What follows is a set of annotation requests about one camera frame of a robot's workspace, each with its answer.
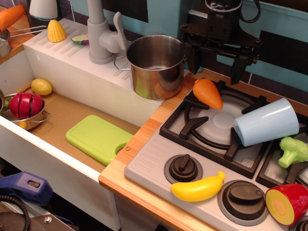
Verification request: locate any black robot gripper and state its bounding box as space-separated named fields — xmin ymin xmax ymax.
xmin=180 ymin=0 xmax=261 ymax=85

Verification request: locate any stainless steel pot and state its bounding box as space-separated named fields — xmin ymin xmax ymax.
xmin=114 ymin=35 xmax=185 ymax=100

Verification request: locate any large orange toy carrot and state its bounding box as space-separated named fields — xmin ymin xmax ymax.
xmin=0 ymin=5 xmax=26 ymax=33

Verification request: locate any teal sponge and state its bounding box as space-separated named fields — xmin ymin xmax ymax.
xmin=197 ymin=66 xmax=203 ymax=73

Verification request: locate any light blue plastic cup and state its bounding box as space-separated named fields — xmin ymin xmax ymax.
xmin=234 ymin=98 xmax=299 ymax=147

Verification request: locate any black stove grate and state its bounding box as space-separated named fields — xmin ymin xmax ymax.
xmin=256 ymin=139 xmax=308 ymax=188
xmin=159 ymin=81 xmax=269 ymax=179

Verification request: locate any grey toy faucet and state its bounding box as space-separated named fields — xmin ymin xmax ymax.
xmin=87 ymin=0 xmax=128 ymax=64

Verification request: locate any left black stove knob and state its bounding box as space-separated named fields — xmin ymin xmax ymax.
xmin=164 ymin=154 xmax=203 ymax=184

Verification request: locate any black stove knob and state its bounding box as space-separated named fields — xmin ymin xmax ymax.
xmin=164 ymin=154 xmax=203 ymax=184
xmin=217 ymin=180 xmax=268 ymax=226
xmin=289 ymin=218 xmax=308 ymax=231

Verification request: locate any green toy broccoli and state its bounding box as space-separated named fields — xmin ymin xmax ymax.
xmin=278 ymin=137 xmax=308 ymax=168

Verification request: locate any yellow toy banana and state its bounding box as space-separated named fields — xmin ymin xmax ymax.
xmin=170 ymin=171 xmax=226 ymax=202

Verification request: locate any purple toy eggplant slice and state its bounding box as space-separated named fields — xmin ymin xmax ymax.
xmin=71 ymin=34 xmax=90 ymax=45

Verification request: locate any green plastic cutting board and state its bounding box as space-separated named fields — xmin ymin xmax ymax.
xmin=65 ymin=115 xmax=133 ymax=165

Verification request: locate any middle black stove knob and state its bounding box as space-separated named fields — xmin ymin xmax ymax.
xmin=217 ymin=180 xmax=268 ymax=226

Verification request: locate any red toy apple half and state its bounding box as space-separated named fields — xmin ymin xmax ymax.
xmin=265 ymin=183 xmax=308 ymax=226

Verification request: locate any yellow toy corn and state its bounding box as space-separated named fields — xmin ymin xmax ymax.
xmin=47 ymin=20 xmax=66 ymax=42

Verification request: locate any yellow toy potato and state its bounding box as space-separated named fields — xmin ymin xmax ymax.
xmin=31 ymin=78 xmax=52 ymax=96

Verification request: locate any white cup blue rim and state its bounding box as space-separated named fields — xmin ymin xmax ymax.
xmin=29 ymin=0 xmax=58 ymax=21

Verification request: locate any right black stove knob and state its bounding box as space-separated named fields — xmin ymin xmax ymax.
xmin=289 ymin=218 xmax=308 ymax=231

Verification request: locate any small steel bowl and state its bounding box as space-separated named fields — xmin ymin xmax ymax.
xmin=0 ymin=93 xmax=51 ymax=130

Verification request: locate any red sliced toy vegetable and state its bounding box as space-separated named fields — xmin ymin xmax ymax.
xmin=8 ymin=92 xmax=44 ymax=119

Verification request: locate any steel saucepan with handle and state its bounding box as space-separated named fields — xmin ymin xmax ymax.
xmin=0 ymin=26 xmax=47 ymax=58

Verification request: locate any black braided cable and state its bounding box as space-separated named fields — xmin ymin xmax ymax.
xmin=0 ymin=194 xmax=30 ymax=231

